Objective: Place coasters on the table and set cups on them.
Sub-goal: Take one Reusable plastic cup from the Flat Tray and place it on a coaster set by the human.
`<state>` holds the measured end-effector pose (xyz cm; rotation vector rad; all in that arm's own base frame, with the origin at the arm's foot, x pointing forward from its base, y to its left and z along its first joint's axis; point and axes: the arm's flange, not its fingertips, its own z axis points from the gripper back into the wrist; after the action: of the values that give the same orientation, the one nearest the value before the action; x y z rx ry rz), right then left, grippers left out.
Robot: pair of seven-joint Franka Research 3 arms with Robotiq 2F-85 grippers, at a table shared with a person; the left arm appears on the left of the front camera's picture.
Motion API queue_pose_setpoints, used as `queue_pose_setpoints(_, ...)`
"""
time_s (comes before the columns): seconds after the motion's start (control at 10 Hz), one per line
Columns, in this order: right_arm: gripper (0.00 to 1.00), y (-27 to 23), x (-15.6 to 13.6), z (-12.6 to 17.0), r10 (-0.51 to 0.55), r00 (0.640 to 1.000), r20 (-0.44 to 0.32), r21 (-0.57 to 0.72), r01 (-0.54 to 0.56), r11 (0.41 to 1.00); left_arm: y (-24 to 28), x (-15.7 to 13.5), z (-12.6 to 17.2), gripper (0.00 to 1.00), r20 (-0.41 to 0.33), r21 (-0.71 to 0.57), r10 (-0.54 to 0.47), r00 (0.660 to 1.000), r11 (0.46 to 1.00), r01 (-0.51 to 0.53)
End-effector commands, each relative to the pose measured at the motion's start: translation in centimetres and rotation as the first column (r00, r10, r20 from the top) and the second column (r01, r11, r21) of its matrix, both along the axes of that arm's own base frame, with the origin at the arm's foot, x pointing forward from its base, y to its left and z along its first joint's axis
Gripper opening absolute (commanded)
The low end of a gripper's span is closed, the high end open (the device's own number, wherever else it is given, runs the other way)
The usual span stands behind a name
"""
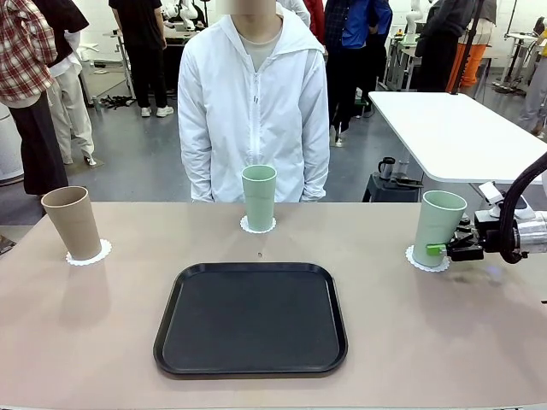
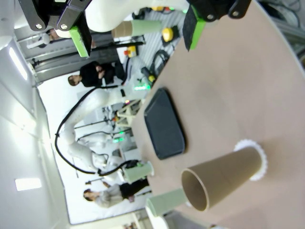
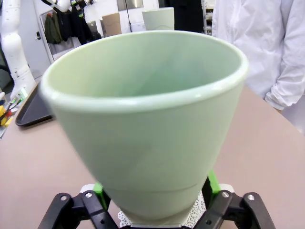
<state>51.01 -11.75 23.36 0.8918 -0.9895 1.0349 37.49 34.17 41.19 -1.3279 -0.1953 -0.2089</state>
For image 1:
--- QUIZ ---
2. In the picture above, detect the black stool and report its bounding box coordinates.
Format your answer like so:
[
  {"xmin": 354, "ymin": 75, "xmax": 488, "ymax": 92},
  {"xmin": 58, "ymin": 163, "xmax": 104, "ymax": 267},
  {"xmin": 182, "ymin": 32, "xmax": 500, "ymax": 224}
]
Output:
[{"xmin": 362, "ymin": 173, "xmax": 424, "ymax": 203}]

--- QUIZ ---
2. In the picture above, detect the black cable pile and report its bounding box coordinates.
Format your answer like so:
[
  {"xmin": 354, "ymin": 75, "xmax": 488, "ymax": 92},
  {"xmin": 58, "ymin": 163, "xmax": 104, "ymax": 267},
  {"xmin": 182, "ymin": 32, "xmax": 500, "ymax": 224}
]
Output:
[{"xmin": 98, "ymin": 96, "xmax": 138, "ymax": 110}]

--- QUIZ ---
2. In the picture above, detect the person in red top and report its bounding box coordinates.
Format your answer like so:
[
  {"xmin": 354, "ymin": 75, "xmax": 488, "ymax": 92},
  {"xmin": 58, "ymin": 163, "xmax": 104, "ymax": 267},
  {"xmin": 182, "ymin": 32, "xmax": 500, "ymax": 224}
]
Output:
[{"xmin": 303, "ymin": 0, "xmax": 328, "ymax": 44}]

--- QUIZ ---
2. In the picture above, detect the person in orange trousers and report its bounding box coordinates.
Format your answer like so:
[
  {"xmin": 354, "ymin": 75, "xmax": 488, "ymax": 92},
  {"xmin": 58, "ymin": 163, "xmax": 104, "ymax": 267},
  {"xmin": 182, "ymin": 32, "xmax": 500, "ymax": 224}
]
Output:
[{"xmin": 446, "ymin": 0, "xmax": 497, "ymax": 89}]

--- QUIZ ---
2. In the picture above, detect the white table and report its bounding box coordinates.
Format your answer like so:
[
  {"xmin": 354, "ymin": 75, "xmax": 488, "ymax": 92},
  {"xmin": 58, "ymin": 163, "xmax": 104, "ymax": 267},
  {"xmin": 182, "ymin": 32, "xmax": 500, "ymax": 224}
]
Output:
[{"xmin": 368, "ymin": 91, "xmax": 547, "ymax": 202}]

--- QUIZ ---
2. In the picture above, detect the person's right forearm white sleeve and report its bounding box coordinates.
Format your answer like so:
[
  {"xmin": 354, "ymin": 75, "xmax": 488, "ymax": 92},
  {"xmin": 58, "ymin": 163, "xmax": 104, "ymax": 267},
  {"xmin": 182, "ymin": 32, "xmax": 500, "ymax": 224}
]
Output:
[{"xmin": 179, "ymin": 140, "xmax": 215, "ymax": 203}]

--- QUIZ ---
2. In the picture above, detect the person in white jacket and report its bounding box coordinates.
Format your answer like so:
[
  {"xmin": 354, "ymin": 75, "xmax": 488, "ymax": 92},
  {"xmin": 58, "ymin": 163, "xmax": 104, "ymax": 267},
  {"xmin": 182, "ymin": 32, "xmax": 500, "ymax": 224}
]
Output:
[{"xmin": 177, "ymin": 6, "xmax": 331, "ymax": 204}]

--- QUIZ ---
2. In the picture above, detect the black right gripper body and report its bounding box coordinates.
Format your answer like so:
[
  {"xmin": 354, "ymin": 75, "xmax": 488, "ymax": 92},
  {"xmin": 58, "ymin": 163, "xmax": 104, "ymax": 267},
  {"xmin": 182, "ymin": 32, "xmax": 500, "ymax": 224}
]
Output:
[{"xmin": 473, "ymin": 211, "xmax": 517, "ymax": 254}]

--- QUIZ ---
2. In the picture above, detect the person's left forearm white sleeve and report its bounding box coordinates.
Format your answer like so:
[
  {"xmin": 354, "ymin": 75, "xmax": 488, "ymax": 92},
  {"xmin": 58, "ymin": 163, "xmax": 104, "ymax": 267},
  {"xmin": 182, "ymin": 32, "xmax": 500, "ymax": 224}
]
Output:
[{"xmin": 301, "ymin": 140, "xmax": 331, "ymax": 202}]

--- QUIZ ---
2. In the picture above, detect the black steel mug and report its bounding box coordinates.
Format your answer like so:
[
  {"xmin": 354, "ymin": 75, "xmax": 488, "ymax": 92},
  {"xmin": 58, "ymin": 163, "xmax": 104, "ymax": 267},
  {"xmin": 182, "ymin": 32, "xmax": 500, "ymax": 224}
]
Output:
[{"xmin": 378, "ymin": 156, "xmax": 397, "ymax": 180}]

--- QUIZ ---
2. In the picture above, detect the green tall cup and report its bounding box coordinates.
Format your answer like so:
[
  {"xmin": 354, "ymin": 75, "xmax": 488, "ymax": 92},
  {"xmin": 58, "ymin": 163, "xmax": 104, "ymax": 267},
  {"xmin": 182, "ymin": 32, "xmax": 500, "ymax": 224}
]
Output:
[
  {"xmin": 241, "ymin": 164, "xmax": 278, "ymax": 231},
  {"xmin": 412, "ymin": 190, "xmax": 468, "ymax": 268}
]

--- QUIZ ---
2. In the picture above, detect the person in grey trousers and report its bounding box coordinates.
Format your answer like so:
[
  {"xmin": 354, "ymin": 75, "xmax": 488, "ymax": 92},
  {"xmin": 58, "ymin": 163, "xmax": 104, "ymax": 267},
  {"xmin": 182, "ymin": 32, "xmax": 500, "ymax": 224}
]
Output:
[{"xmin": 519, "ymin": 16, "xmax": 547, "ymax": 140}]

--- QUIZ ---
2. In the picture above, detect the black braided cable sleeve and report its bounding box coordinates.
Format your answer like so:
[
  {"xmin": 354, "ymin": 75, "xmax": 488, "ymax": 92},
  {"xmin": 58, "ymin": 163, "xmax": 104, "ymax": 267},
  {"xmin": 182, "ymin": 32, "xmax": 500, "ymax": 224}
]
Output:
[{"xmin": 497, "ymin": 151, "xmax": 547, "ymax": 264}]

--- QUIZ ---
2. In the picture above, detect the black workbench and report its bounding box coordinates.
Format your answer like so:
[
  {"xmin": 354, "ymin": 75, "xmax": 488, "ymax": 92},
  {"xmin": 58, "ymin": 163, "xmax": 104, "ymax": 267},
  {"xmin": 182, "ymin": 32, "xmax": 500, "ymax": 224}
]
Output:
[{"xmin": 164, "ymin": 32, "xmax": 193, "ymax": 93}]

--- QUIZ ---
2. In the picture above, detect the black plastic tray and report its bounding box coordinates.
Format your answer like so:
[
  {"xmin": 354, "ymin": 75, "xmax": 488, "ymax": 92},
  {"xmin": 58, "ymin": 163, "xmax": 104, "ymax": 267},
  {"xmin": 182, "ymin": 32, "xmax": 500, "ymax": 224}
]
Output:
[{"xmin": 152, "ymin": 261, "xmax": 349, "ymax": 379}]

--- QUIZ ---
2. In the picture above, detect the brown tall cup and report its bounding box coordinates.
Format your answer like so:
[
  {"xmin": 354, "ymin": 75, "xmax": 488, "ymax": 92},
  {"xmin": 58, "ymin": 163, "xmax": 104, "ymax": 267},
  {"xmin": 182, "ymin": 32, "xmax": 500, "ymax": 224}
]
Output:
[{"xmin": 41, "ymin": 185, "xmax": 103, "ymax": 261}]

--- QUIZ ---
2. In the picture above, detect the person in dark clothes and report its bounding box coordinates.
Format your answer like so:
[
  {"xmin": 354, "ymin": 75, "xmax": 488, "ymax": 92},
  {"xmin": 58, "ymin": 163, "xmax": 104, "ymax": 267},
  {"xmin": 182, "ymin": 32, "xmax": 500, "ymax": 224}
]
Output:
[{"xmin": 109, "ymin": 0, "xmax": 175, "ymax": 119}]

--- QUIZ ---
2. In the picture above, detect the green framed desk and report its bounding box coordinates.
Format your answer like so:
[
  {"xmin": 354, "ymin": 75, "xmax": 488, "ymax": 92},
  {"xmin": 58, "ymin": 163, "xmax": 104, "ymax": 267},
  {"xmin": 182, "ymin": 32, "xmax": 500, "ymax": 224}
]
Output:
[{"xmin": 384, "ymin": 33, "xmax": 422, "ymax": 93}]

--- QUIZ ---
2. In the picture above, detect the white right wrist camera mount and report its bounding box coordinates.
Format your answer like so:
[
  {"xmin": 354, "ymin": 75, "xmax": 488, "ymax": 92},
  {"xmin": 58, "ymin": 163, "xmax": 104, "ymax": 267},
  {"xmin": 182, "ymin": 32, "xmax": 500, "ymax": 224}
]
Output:
[{"xmin": 477, "ymin": 181, "xmax": 533, "ymax": 223}]

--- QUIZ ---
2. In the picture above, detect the black slanted pole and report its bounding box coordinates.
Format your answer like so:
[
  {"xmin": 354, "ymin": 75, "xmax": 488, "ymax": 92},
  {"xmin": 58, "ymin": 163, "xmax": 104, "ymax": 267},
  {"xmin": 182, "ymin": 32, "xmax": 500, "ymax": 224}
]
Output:
[{"xmin": 445, "ymin": 0, "xmax": 486, "ymax": 96}]

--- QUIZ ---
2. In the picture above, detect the white standing desk frame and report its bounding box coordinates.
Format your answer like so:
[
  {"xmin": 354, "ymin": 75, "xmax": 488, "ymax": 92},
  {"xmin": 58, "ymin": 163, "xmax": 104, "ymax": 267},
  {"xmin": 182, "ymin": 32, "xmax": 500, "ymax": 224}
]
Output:
[{"xmin": 491, "ymin": 32, "xmax": 539, "ymax": 93}]

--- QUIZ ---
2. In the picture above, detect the person in blue shirt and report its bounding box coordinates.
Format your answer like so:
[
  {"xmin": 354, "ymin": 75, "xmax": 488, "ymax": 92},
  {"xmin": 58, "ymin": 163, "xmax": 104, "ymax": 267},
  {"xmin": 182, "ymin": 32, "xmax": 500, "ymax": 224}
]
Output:
[{"xmin": 324, "ymin": 0, "xmax": 394, "ymax": 149}]

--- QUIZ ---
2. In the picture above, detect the person in plaid shirt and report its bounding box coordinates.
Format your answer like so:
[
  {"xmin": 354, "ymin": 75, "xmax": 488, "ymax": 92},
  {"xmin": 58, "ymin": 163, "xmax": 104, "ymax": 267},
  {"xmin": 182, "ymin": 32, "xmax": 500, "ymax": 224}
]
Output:
[{"xmin": 0, "ymin": 0, "xmax": 69, "ymax": 196}]

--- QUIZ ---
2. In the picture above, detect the person in beige trousers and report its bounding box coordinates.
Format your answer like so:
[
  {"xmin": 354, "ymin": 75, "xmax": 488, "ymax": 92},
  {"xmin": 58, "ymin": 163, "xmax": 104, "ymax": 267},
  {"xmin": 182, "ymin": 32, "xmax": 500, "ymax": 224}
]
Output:
[{"xmin": 36, "ymin": 0, "xmax": 96, "ymax": 167}]

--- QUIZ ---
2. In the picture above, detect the person in grey jacket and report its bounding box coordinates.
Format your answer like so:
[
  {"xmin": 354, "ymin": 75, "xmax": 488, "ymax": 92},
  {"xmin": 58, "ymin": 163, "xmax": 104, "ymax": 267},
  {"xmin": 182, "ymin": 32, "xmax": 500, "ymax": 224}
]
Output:
[{"xmin": 415, "ymin": 0, "xmax": 475, "ymax": 93}]

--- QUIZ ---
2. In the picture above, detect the white paper doily coaster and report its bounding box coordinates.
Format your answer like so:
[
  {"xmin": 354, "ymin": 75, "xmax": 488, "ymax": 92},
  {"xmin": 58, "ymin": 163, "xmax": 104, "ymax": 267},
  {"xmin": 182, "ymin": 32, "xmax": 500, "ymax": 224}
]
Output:
[
  {"xmin": 239, "ymin": 214, "xmax": 278, "ymax": 235},
  {"xmin": 404, "ymin": 245, "xmax": 450, "ymax": 273},
  {"xmin": 65, "ymin": 238, "xmax": 114, "ymax": 268}
]

